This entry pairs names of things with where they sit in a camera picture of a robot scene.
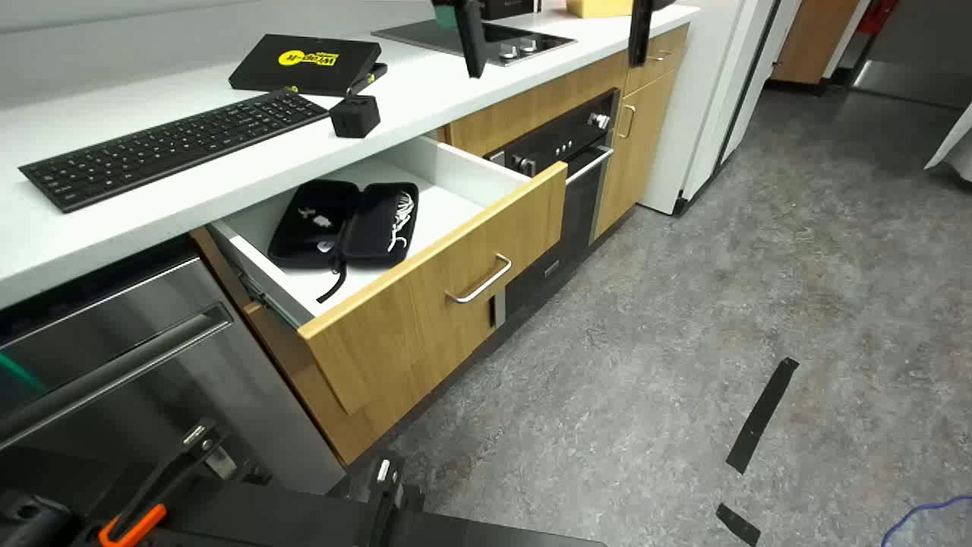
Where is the dark dishwasher handle bar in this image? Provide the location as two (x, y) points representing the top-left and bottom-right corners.
(0, 300), (238, 456)

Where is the black built-in oven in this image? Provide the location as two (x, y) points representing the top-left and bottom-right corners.
(486, 89), (623, 329)

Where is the red background object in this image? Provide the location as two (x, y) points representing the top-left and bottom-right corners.
(854, 0), (900, 41)

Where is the black computer keyboard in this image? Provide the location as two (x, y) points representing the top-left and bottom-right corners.
(15, 89), (334, 215)

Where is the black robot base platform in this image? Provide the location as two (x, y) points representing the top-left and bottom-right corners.
(0, 454), (612, 547)

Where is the blue cable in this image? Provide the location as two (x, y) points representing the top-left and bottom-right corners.
(878, 491), (972, 547)

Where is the short black tape strip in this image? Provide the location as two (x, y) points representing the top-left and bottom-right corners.
(713, 502), (765, 547)

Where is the black zip case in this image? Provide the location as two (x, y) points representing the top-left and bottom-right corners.
(266, 176), (423, 306)

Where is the black countertop appliance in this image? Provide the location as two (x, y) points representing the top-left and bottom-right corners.
(474, 0), (541, 21)

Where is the silver drawer handle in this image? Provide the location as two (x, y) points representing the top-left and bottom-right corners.
(443, 250), (518, 306)

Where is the wooden lower cabinet panel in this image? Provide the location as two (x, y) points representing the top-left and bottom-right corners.
(192, 225), (504, 467)

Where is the wooden cabinet door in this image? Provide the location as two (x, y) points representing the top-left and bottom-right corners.
(592, 68), (680, 242)

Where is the black box with yellow logo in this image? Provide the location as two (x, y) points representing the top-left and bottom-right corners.
(229, 29), (392, 100)

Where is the wooden front drawer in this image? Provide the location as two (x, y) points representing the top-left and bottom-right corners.
(207, 132), (570, 415)

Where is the white refrigerator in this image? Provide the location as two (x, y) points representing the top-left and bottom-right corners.
(637, 0), (804, 219)

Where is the long black tape strip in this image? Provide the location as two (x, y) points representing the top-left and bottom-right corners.
(722, 356), (802, 477)

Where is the white object with edge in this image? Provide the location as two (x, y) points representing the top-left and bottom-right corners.
(921, 100), (972, 186)

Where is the orange and black clamp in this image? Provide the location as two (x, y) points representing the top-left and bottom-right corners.
(94, 421), (239, 547)

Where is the black glass cooktop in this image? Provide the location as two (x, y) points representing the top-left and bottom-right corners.
(374, 19), (578, 71)

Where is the wooden background door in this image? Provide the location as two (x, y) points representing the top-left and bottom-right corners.
(770, 0), (863, 89)

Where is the stainless steel dishwasher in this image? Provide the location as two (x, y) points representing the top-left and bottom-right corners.
(0, 237), (350, 510)

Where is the small black cube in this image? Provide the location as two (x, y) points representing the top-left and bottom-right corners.
(327, 90), (384, 139)

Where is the silver oven door handle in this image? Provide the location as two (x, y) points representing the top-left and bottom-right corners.
(562, 147), (618, 188)

